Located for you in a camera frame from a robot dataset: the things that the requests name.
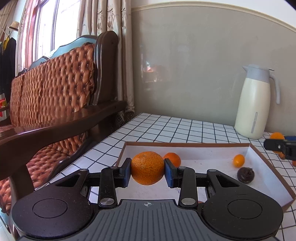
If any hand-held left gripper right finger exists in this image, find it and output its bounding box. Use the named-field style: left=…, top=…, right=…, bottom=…
left=163, top=159, right=241, bottom=207

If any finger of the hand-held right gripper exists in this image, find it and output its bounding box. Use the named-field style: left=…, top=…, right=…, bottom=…
left=264, top=138, right=296, bottom=161

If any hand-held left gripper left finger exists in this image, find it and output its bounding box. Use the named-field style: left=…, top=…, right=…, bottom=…
left=55, top=158, right=132, bottom=208

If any speckled orange tangerine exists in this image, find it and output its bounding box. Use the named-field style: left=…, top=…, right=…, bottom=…
left=131, top=151, right=165, bottom=185

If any small yellow-orange kumquat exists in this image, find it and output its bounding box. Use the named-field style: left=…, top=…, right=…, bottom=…
left=233, top=154, right=245, bottom=168

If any dark purple mangosteen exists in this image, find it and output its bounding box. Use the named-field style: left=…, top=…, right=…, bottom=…
left=237, top=167, right=255, bottom=184

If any brown cardboard box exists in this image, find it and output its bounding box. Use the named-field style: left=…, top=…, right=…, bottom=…
left=115, top=142, right=296, bottom=212

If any cream and grey thermos jug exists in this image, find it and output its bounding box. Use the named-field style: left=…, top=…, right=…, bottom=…
left=234, top=64, right=281, bottom=140

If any tufted brown wooden sofa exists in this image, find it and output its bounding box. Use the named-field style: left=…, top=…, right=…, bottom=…
left=0, top=31, right=128, bottom=240

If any beige patterned curtain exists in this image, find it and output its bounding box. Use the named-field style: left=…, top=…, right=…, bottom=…
left=76, top=0, right=136, bottom=128

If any red and yellow object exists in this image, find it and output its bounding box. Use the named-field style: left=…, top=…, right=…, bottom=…
left=0, top=92, right=10, bottom=121

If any window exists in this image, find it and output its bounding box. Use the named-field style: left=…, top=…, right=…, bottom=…
left=35, top=0, right=82, bottom=61

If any dark hanging coat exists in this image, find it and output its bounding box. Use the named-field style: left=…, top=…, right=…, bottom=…
left=0, top=37, right=17, bottom=98

